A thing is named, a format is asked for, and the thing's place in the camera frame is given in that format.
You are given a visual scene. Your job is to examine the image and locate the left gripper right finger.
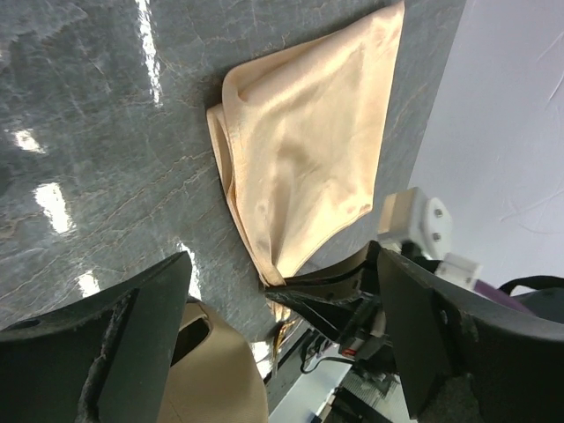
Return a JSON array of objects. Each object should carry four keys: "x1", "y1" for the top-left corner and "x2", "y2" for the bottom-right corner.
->
[{"x1": 377, "y1": 250, "x2": 563, "y2": 422}]

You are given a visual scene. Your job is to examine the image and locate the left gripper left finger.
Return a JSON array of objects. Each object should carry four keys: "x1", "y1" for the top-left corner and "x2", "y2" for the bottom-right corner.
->
[{"x1": 1, "y1": 252, "x2": 191, "y2": 422}]

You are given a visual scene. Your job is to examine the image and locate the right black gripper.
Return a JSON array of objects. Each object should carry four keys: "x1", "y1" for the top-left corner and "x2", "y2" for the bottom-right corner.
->
[{"x1": 263, "y1": 241, "x2": 397, "y2": 375}]

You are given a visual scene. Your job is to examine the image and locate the peach satin napkin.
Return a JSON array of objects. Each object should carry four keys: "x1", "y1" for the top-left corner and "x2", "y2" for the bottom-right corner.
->
[{"x1": 206, "y1": 2, "x2": 405, "y2": 286}]

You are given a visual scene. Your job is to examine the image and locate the gold spoon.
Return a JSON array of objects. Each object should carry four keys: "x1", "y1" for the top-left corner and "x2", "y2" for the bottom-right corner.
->
[{"x1": 270, "y1": 302, "x2": 300, "y2": 360}]

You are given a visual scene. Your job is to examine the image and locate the tan baseball cap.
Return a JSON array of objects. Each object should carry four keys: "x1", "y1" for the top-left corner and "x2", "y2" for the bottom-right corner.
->
[{"x1": 157, "y1": 300, "x2": 269, "y2": 423}]

